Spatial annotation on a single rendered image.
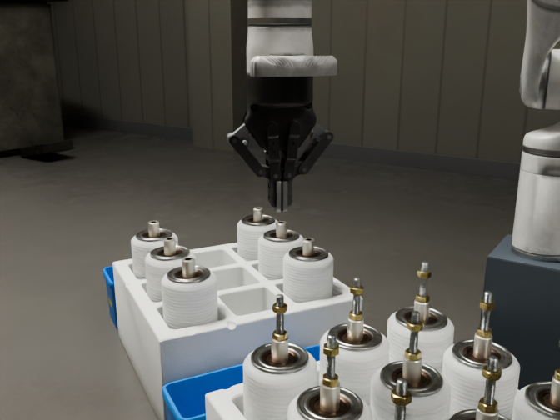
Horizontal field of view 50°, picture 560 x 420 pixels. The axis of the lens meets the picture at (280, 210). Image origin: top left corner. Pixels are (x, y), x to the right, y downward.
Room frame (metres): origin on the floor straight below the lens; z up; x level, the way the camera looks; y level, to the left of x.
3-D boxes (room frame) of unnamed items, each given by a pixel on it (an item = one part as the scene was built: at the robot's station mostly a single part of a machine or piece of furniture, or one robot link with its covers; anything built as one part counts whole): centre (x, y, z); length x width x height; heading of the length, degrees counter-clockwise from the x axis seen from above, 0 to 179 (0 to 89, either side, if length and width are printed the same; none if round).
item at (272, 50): (0.68, 0.00, 0.64); 0.11 x 0.09 x 0.06; 14
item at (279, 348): (0.70, 0.00, 0.26); 0.02 x 0.02 x 0.03
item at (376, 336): (0.75, -0.10, 0.25); 0.08 x 0.08 x 0.01
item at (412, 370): (0.65, -0.16, 0.26); 0.02 x 0.02 x 0.03
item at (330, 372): (0.59, -0.06, 0.30); 0.01 x 0.01 x 0.08
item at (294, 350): (0.70, 0.00, 0.25); 0.08 x 0.08 x 0.01
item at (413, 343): (0.65, -0.16, 0.30); 0.01 x 0.01 x 0.08
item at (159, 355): (1.14, 0.10, 0.09); 0.39 x 0.39 x 0.18; 26
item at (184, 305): (0.98, 0.16, 0.16); 0.10 x 0.10 x 0.18
